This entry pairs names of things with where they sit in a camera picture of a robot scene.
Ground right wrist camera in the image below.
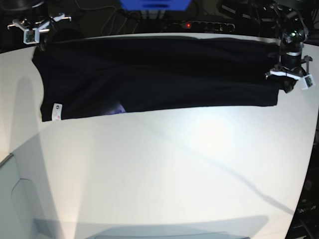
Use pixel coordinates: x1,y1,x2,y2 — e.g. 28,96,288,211
23,28,40,45

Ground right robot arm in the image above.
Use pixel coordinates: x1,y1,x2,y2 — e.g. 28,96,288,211
13,0,296,105

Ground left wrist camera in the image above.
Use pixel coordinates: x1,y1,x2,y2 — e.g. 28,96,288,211
300,74,316,90

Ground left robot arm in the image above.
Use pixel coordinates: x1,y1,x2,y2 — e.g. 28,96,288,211
32,0,308,88

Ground black T-shirt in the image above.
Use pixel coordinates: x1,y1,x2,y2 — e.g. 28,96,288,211
32,37,283,121

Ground black power strip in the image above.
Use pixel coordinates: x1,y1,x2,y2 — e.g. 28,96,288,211
162,21,236,33

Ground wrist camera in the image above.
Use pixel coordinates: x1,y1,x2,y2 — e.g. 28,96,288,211
300,74,316,90
23,28,40,45

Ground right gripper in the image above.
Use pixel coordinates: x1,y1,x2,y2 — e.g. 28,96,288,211
7,15,72,32

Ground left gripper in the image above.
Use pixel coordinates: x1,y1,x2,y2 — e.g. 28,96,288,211
265,56,313,81

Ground blue box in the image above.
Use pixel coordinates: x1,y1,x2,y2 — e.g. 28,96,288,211
120,0,191,11

